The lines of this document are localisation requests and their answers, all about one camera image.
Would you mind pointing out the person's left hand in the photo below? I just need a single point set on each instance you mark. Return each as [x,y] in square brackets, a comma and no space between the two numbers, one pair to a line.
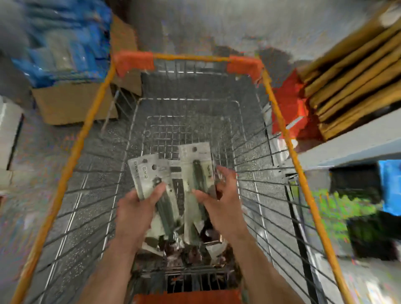
[138,216]

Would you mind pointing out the green black packets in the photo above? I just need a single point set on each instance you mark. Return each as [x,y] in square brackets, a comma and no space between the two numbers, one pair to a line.
[341,210]

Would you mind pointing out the large open cardboard box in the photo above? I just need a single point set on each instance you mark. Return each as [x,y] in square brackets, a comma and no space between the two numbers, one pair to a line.
[69,103]

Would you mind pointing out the person's right forearm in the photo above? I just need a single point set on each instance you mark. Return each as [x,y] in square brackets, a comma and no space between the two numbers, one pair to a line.
[266,272]

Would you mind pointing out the red packets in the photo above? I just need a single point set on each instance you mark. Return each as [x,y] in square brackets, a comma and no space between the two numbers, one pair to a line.
[291,106]

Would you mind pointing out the white display platform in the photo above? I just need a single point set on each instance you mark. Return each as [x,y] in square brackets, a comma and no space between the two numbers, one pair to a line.
[9,138]

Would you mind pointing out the person's right hand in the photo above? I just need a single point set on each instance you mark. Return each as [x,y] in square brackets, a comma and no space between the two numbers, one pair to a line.
[222,210]

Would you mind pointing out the person's left forearm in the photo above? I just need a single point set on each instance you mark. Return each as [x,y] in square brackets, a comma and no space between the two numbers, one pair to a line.
[113,275]

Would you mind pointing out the orange cart seat flap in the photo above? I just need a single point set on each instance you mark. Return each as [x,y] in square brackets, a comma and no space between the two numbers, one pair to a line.
[188,296]

